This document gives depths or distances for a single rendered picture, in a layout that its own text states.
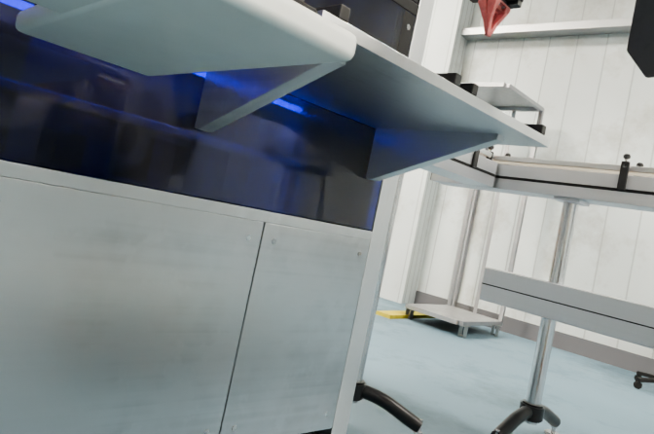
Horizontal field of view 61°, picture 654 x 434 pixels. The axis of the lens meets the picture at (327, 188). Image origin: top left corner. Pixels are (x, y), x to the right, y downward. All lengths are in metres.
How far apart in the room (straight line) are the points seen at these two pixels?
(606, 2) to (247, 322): 4.26
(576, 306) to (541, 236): 2.67
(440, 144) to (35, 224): 0.83
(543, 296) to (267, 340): 1.08
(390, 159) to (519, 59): 3.78
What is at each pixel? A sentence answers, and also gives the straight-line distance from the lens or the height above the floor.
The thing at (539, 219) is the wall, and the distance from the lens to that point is 4.69.
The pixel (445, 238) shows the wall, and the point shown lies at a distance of 4.99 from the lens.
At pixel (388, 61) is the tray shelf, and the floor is 0.86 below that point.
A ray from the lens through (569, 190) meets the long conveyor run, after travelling 2.04.
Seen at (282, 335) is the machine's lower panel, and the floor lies 0.33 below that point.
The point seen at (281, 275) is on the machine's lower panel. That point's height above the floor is 0.47.
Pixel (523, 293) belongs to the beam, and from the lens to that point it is 2.09.
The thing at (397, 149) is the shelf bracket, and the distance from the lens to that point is 1.37.
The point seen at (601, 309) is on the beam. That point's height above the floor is 0.50.
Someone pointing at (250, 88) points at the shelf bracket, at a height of 0.81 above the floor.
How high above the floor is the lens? 0.62
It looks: 2 degrees up
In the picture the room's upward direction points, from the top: 12 degrees clockwise
